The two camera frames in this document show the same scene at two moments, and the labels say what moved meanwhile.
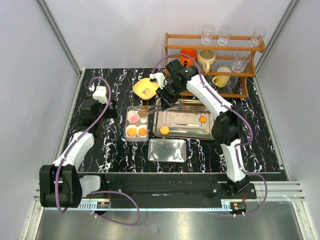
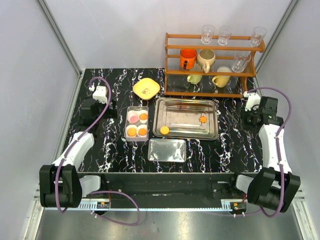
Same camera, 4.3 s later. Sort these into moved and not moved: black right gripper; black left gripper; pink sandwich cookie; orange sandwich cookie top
Moved: black right gripper
Not moved: orange sandwich cookie top; black left gripper; pink sandwich cookie
